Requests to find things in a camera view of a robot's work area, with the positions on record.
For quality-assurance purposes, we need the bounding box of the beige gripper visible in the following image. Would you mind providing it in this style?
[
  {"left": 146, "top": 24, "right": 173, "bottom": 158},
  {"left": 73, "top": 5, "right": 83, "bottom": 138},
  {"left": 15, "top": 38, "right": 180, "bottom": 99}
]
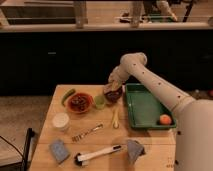
[{"left": 108, "top": 67, "right": 123, "bottom": 91}]

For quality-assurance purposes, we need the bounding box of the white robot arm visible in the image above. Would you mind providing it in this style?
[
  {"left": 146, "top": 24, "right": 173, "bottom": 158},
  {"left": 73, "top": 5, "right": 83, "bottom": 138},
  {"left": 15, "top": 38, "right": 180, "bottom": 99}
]
[{"left": 108, "top": 52, "right": 213, "bottom": 171}]

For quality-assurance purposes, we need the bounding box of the purple bowl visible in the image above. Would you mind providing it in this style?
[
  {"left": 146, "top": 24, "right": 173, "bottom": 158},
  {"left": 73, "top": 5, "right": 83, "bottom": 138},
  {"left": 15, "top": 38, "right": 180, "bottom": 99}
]
[{"left": 103, "top": 87, "right": 123, "bottom": 103}]

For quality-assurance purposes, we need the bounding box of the orange bowl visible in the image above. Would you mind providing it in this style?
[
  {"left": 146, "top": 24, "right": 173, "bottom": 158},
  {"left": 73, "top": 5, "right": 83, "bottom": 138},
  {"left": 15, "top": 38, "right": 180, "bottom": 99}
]
[{"left": 66, "top": 93, "right": 93, "bottom": 114}]

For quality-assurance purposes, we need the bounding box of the blue sponge eraser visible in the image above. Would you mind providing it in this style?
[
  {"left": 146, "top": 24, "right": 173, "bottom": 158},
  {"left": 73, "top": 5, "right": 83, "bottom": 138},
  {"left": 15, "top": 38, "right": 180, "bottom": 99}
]
[{"left": 49, "top": 139, "right": 70, "bottom": 164}]

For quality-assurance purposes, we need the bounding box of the green cup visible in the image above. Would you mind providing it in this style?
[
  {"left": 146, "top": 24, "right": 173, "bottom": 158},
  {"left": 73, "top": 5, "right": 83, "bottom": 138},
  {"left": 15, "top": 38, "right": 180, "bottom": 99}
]
[{"left": 94, "top": 95, "right": 105, "bottom": 109}]

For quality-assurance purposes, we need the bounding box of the green plastic tray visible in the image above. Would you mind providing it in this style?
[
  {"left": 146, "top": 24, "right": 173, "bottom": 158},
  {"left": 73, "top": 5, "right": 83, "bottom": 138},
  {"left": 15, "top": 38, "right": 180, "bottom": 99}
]
[{"left": 125, "top": 83, "right": 176, "bottom": 130}]

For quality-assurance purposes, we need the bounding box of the green cucumber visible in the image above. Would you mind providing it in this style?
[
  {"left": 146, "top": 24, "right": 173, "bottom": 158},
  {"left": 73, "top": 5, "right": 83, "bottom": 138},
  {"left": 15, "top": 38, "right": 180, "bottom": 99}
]
[{"left": 61, "top": 89, "right": 76, "bottom": 106}]

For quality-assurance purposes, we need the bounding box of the metal fork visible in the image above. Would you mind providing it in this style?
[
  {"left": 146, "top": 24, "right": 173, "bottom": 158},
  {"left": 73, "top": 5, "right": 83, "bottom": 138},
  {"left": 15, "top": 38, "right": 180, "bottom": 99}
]
[{"left": 72, "top": 124, "right": 103, "bottom": 142}]

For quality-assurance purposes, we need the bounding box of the orange fruit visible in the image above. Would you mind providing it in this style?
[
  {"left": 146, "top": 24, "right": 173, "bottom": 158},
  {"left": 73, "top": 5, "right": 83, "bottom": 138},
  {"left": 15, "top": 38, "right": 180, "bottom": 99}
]
[{"left": 159, "top": 114, "right": 172, "bottom": 125}]

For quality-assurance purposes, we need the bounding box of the white round container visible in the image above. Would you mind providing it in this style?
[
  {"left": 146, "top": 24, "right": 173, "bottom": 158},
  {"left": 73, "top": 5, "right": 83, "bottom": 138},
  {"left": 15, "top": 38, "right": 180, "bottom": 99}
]
[{"left": 52, "top": 113, "right": 69, "bottom": 131}]

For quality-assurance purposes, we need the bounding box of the grey cloth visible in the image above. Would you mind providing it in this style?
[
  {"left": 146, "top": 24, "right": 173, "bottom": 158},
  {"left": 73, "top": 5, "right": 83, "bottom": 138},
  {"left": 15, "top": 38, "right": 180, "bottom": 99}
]
[{"left": 127, "top": 139, "right": 145, "bottom": 164}]

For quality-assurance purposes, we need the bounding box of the white black brush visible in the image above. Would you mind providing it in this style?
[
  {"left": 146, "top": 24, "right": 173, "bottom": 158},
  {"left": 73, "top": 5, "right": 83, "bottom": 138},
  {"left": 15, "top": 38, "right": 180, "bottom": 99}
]
[{"left": 74, "top": 145, "right": 122, "bottom": 166}]

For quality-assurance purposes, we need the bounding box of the black chair frame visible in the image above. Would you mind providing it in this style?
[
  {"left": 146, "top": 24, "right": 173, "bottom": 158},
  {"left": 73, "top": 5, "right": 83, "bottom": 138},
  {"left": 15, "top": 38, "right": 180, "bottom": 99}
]
[{"left": 21, "top": 128, "right": 35, "bottom": 171}]

